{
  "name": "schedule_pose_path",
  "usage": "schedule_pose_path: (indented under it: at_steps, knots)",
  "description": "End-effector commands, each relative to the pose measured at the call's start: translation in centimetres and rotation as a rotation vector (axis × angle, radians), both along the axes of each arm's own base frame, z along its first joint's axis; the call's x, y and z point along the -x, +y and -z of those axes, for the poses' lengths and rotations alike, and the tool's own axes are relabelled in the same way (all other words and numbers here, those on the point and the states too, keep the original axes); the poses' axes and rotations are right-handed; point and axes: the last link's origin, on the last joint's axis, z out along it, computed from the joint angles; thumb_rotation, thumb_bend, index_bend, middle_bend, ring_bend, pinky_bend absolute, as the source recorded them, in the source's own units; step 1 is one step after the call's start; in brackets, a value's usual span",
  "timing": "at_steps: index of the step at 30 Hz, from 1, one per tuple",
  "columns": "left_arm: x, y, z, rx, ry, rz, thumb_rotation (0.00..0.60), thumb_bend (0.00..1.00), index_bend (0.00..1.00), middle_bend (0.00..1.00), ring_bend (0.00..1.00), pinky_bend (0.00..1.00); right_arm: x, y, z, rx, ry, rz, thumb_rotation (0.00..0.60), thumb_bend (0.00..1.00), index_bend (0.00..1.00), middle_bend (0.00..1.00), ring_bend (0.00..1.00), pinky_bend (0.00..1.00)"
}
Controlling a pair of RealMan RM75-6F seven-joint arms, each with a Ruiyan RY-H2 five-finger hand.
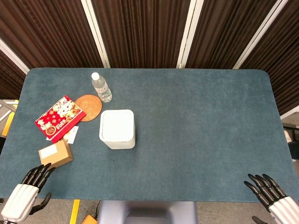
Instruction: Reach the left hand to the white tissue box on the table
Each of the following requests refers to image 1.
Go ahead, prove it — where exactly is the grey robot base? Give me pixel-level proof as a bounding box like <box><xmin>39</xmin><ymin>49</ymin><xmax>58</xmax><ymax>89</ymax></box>
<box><xmin>97</xmin><ymin>201</ymin><xmax>199</xmax><ymax>224</ymax></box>

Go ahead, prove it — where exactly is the white paper card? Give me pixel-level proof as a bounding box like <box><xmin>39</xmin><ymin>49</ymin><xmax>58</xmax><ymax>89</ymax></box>
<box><xmin>46</xmin><ymin>125</ymin><xmax>79</xmax><ymax>144</ymax></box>

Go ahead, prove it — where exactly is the blue-grey table mat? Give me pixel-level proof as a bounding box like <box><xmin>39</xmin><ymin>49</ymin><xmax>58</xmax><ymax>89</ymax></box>
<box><xmin>0</xmin><ymin>67</ymin><xmax>295</xmax><ymax>203</ymax></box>

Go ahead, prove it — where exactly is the white square bin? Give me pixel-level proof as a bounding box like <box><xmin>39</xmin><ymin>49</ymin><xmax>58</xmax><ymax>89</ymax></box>
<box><xmin>99</xmin><ymin>109</ymin><xmax>136</xmax><ymax>150</ymax></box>

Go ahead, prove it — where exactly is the clear plastic water bottle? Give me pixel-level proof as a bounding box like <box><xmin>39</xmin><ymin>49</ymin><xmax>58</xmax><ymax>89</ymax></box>
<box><xmin>91</xmin><ymin>72</ymin><xmax>113</xmax><ymax>103</ymax></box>

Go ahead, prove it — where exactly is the orange box on floor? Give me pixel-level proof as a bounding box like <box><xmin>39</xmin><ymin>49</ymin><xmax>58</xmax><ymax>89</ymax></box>
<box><xmin>81</xmin><ymin>214</ymin><xmax>98</xmax><ymax>224</ymax></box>

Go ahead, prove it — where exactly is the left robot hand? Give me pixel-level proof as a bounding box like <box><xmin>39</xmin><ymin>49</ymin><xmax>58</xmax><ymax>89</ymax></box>
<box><xmin>0</xmin><ymin>162</ymin><xmax>56</xmax><ymax>223</ymax></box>

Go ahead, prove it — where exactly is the brown cardboard box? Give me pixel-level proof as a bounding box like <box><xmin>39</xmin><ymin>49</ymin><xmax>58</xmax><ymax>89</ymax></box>
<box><xmin>38</xmin><ymin>140</ymin><xmax>74</xmax><ymax>168</ymax></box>

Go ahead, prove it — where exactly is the red desk calendar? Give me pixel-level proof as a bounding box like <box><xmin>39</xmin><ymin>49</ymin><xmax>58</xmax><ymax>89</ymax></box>
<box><xmin>35</xmin><ymin>95</ymin><xmax>87</xmax><ymax>144</ymax></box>

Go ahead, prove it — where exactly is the round orange woven coaster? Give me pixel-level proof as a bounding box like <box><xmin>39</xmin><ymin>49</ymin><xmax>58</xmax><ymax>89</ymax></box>
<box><xmin>75</xmin><ymin>94</ymin><xmax>103</xmax><ymax>122</ymax></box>

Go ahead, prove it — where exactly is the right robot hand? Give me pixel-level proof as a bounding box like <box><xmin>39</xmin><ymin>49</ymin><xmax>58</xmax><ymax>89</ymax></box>
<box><xmin>243</xmin><ymin>173</ymin><xmax>299</xmax><ymax>224</ymax></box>

